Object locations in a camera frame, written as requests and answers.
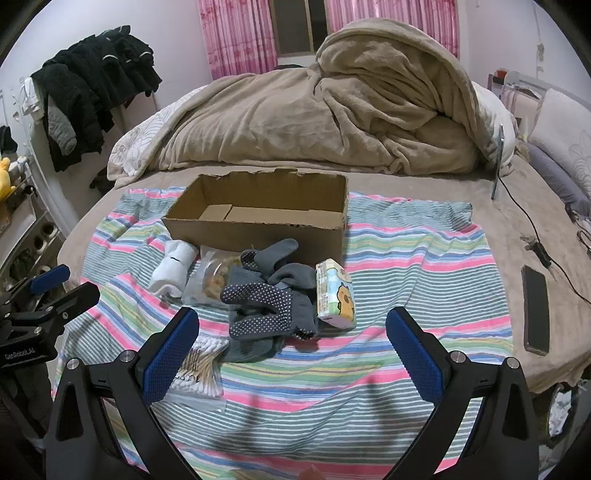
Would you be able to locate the yellow plush toy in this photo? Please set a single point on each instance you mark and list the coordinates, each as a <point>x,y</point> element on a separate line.
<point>4,177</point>

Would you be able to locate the pack of cotton swabs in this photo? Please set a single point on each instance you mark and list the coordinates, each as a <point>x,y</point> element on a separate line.
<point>198,374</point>

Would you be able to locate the clear bag of snacks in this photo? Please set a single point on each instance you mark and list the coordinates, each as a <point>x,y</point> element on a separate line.
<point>210,277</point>

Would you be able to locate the grey dotted sock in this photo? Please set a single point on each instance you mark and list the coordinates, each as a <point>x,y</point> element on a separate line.
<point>286,286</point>

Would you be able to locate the floral bed sheet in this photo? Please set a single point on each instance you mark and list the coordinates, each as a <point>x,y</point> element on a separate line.
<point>138,134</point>

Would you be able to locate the white floral pillow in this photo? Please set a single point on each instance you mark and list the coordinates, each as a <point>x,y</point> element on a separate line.
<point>561,127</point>

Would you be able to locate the cartoon print tissue pack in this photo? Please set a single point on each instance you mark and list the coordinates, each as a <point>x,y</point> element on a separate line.
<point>335,295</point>

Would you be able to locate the black clothes on rack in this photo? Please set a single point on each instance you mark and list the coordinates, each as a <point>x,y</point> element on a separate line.
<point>87,87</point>

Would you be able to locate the trash bin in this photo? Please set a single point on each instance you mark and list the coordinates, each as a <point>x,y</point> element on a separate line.
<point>561,408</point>

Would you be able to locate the striped towel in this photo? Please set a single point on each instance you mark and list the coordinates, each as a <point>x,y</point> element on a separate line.
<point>415,277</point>

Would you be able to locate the black smartphone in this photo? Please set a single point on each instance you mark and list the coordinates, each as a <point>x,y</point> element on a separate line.
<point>535,309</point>

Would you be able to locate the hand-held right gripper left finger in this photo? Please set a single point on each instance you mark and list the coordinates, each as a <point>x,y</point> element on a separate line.
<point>167,359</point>

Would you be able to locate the pink curtain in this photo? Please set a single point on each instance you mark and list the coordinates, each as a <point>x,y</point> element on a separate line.
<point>231,32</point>

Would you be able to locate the beige fleece blanket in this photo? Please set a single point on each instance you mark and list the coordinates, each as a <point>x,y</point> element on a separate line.
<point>332,101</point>

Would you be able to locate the window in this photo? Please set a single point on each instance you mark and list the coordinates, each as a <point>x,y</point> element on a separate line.
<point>300,27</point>

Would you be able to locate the grey dotted gloves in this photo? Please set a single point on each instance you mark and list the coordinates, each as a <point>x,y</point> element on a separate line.
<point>258,300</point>

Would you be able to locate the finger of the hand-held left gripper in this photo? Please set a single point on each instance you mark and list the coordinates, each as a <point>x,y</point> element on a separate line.
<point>76,297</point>
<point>48,278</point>

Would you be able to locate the metal shelf rack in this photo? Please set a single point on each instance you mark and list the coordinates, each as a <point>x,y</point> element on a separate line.
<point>23,221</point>

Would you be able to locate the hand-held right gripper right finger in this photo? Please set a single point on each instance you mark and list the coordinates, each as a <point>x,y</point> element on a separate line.
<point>415,355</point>

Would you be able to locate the brown cardboard box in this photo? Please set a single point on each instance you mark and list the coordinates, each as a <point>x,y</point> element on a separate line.
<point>258,210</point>

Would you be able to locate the white sock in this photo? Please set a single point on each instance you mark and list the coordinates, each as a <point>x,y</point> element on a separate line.
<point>171,270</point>

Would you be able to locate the grey pillow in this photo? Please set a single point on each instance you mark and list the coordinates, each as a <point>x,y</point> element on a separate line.
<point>558,177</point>

